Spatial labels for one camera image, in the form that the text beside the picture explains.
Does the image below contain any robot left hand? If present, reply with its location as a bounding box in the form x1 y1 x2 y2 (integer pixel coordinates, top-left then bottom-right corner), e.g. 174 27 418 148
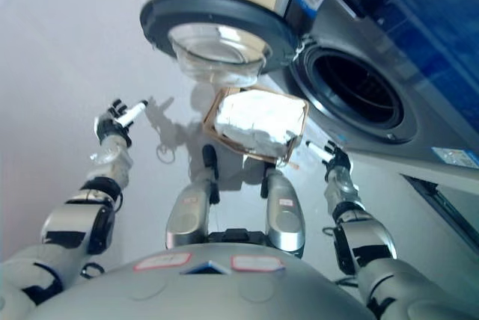
93 98 149 146

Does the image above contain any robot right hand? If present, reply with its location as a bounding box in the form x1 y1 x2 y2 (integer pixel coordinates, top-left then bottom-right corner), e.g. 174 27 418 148
305 139 353 178

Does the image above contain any white clothes pile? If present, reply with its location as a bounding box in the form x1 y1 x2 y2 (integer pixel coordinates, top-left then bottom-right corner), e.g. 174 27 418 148
213 90 306 159

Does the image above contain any grey front-load washing machine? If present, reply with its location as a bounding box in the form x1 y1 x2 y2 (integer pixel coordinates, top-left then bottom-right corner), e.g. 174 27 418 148
257 0 479 170

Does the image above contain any round washing machine door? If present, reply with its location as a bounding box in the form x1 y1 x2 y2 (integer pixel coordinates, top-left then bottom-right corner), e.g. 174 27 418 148
139 0 301 87

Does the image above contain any robot right leg silver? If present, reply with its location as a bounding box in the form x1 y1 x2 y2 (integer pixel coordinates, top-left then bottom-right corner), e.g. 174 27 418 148
260 164 306 258

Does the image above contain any robot leg silver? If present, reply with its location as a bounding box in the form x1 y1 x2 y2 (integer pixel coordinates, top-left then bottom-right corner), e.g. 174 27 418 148
260 164 306 258
164 144 222 250

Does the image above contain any blue white warning sticker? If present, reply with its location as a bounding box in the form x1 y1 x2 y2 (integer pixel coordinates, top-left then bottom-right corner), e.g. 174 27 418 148
430 146 479 170

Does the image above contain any robot left leg silver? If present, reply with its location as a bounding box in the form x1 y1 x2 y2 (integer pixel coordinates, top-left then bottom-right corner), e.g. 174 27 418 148
164 144 222 250

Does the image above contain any silver robot torso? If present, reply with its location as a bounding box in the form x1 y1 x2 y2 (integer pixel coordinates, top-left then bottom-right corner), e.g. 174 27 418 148
22 228 379 320

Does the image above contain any thin black floor cable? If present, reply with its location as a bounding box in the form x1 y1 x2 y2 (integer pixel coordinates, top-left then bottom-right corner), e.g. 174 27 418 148
154 141 179 164

